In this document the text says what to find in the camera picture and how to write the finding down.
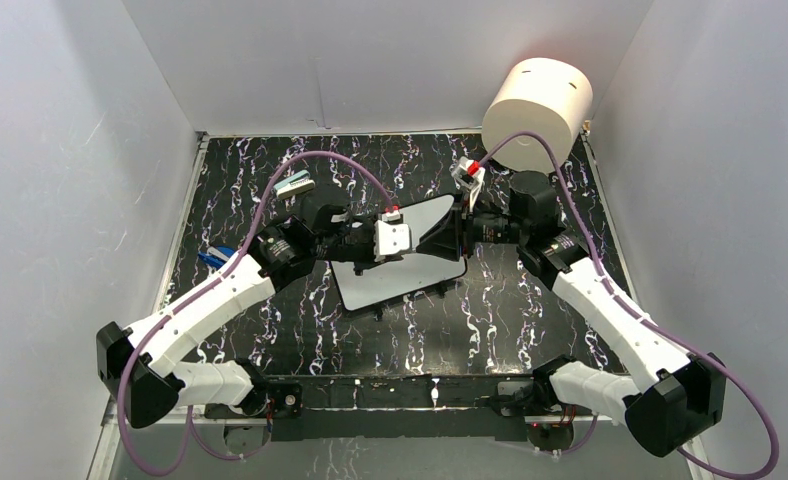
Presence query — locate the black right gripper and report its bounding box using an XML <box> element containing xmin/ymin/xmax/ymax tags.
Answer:
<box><xmin>415</xmin><ymin>189</ymin><xmax>528</xmax><ymax>262</ymax></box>

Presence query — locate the black framed whiteboard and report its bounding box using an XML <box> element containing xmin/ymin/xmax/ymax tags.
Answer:
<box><xmin>330</xmin><ymin>194</ymin><xmax>467</xmax><ymax>312</ymax></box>

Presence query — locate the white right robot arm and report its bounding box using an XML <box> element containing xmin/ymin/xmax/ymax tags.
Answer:
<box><xmin>417</xmin><ymin>164</ymin><xmax>726</xmax><ymax>457</ymax></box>

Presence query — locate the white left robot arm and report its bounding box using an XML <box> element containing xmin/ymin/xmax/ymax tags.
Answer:
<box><xmin>96</xmin><ymin>204</ymin><xmax>411</xmax><ymax>429</ymax></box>

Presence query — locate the teal and cream eraser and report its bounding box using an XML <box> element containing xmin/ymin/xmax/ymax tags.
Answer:
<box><xmin>273</xmin><ymin>170</ymin><xmax>316</xmax><ymax>200</ymax></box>

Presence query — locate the cream cylindrical container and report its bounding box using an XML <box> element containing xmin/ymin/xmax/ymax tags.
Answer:
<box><xmin>481</xmin><ymin>57</ymin><xmax>593</xmax><ymax>164</ymax></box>

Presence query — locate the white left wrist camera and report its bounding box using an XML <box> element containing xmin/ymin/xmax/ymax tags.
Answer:
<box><xmin>374</xmin><ymin>206</ymin><xmax>412</xmax><ymax>262</ymax></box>

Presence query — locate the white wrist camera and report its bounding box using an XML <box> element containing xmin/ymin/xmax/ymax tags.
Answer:
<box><xmin>452</xmin><ymin>157</ymin><xmax>485</xmax><ymax>208</ymax></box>
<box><xmin>374</xmin><ymin>206</ymin><xmax>412</xmax><ymax>262</ymax></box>

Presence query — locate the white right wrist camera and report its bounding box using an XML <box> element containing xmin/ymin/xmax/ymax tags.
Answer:
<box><xmin>452</xmin><ymin>157</ymin><xmax>485</xmax><ymax>208</ymax></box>

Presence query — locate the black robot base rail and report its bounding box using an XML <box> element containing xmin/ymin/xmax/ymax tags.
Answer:
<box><xmin>254</xmin><ymin>374</ymin><xmax>577</xmax><ymax>444</ymax></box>

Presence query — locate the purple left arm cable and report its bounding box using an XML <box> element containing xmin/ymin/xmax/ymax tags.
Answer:
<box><xmin>116</xmin><ymin>150</ymin><xmax>397</xmax><ymax>478</ymax></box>

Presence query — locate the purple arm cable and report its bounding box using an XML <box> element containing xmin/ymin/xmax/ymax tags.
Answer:
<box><xmin>116</xmin><ymin>150</ymin><xmax>397</xmax><ymax>478</ymax></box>
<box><xmin>476</xmin><ymin>130</ymin><xmax>781</xmax><ymax>480</ymax></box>

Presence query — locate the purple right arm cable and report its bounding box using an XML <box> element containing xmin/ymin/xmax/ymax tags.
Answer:
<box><xmin>476</xmin><ymin>130</ymin><xmax>781</xmax><ymax>480</ymax></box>

